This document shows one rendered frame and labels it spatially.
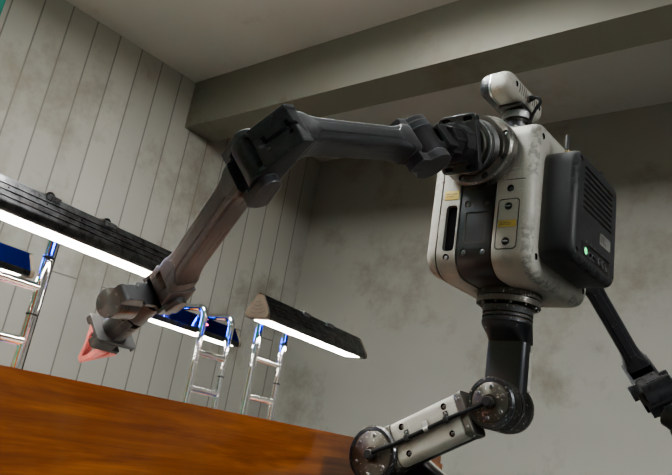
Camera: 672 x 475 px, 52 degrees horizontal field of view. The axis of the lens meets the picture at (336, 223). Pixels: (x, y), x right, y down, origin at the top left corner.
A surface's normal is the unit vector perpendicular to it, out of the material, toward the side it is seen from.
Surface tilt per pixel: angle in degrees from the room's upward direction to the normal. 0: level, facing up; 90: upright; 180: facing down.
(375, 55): 90
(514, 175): 90
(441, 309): 90
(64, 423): 90
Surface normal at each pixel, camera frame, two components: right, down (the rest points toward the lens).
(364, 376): -0.62, -0.33
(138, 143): 0.77, -0.07
